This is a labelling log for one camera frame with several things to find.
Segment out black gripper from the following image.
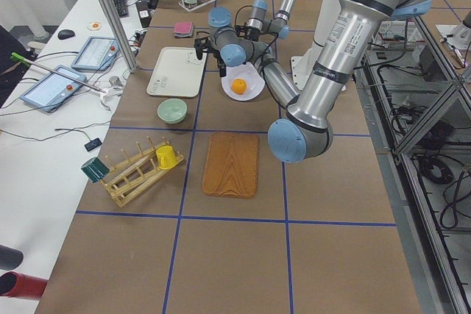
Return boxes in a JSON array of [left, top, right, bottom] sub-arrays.
[[243, 25, 260, 40], [208, 44, 225, 77]]

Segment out orange fruit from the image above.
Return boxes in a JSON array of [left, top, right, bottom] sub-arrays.
[[231, 78, 247, 95]]

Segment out white round plate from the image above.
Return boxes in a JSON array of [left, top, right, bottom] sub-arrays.
[[221, 63, 265, 101]]

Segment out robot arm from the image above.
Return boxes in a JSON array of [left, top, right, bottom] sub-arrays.
[[208, 0, 431, 163], [244, 0, 296, 41]]

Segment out cream bear tray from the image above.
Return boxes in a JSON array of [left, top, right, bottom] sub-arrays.
[[146, 47, 207, 98]]

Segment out grey cloth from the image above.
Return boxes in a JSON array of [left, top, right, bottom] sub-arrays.
[[173, 22, 195, 40]]

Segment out green ceramic bowl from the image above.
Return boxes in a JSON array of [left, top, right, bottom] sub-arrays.
[[157, 98, 188, 124]]

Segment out wooden cutting board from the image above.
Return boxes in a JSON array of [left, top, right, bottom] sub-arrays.
[[202, 132, 260, 199]]

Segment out yellow mug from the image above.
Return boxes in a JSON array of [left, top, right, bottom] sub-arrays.
[[155, 145, 178, 170]]

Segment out small metal weight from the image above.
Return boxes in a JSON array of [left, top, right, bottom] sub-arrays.
[[108, 76, 124, 88]]

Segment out metal grabber stick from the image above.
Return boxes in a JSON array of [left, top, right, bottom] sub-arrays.
[[10, 52, 124, 110]]

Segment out far teach pendant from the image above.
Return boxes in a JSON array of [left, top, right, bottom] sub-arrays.
[[71, 37, 120, 72]]

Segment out teach pendant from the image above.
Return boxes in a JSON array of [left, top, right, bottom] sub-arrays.
[[20, 73, 82, 113], [71, 37, 120, 72]]

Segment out wooden cup rack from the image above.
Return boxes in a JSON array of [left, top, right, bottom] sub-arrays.
[[100, 138, 185, 207]]

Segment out black computer mouse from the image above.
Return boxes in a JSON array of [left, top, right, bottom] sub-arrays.
[[57, 29, 76, 40]]

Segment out dark green mug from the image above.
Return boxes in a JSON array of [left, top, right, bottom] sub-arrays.
[[81, 157, 110, 183]]

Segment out near teach pendant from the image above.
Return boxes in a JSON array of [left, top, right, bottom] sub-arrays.
[[20, 73, 82, 113]]

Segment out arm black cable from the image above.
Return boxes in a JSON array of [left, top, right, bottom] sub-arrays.
[[253, 32, 280, 68], [235, 4, 255, 28]]

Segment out aluminium frame post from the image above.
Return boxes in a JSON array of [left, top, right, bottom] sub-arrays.
[[99, 0, 138, 74]]

